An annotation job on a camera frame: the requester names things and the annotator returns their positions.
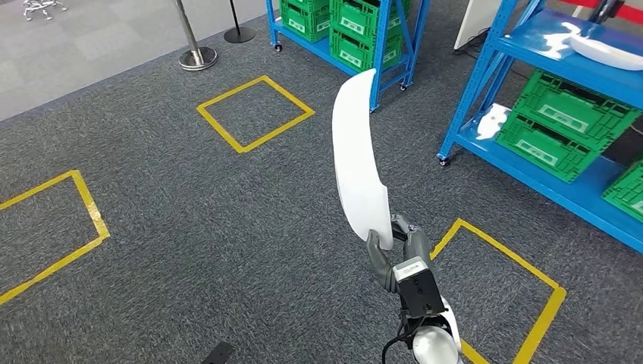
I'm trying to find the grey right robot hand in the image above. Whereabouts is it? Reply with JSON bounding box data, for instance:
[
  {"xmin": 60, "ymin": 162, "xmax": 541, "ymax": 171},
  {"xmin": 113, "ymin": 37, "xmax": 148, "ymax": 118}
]
[{"xmin": 365, "ymin": 213, "xmax": 433, "ymax": 296}]

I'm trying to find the white curved plastic part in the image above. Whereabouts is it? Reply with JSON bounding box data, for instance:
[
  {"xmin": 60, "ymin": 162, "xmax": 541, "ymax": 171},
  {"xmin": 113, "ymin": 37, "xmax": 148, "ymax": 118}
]
[
  {"xmin": 569, "ymin": 33, "xmax": 643, "ymax": 72},
  {"xmin": 331, "ymin": 68, "xmax": 394, "ymax": 251}
]

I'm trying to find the blue steel shelf rack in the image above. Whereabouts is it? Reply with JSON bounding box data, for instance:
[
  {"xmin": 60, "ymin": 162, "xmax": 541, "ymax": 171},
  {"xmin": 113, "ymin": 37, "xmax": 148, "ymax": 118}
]
[
  {"xmin": 437, "ymin": 0, "xmax": 643, "ymax": 255},
  {"xmin": 265, "ymin": 0, "xmax": 432, "ymax": 112}
]

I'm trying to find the yellow floor tape square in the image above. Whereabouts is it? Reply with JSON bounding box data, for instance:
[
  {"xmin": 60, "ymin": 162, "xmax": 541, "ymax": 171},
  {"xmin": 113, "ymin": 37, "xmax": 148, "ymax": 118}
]
[{"xmin": 431, "ymin": 217, "xmax": 568, "ymax": 364}]

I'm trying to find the white table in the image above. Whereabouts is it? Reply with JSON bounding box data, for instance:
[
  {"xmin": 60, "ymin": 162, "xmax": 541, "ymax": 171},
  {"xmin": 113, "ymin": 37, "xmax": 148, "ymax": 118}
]
[{"xmin": 454, "ymin": 0, "xmax": 503, "ymax": 52}]

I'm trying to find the black round stand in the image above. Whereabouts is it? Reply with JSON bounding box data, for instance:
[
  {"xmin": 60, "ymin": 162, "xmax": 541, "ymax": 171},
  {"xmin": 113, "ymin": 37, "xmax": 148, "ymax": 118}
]
[{"xmin": 223, "ymin": 0, "xmax": 256, "ymax": 44}]

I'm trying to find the chrome chair base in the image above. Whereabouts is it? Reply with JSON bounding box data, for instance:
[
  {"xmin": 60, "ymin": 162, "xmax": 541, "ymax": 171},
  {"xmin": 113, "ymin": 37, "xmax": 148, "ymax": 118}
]
[{"xmin": 21, "ymin": 0, "xmax": 67, "ymax": 22}]

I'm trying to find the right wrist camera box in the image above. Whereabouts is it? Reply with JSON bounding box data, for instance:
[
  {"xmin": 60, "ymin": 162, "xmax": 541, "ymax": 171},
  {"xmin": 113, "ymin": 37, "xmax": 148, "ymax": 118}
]
[{"xmin": 391, "ymin": 256, "xmax": 447, "ymax": 319}]

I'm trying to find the black camera cable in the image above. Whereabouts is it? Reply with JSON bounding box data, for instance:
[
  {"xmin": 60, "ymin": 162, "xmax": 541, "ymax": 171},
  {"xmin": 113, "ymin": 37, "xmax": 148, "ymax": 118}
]
[{"xmin": 381, "ymin": 310, "xmax": 420, "ymax": 364}]

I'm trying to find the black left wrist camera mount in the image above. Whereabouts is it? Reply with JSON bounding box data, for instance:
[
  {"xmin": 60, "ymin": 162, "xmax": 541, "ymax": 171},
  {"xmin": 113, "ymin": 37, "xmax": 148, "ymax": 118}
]
[{"xmin": 200, "ymin": 341, "xmax": 236, "ymax": 364}]

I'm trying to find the chrome stanchion post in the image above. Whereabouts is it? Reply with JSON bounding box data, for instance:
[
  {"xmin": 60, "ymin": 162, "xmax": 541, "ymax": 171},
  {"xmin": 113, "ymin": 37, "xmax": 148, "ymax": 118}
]
[{"xmin": 172, "ymin": 0, "xmax": 218, "ymax": 72}]

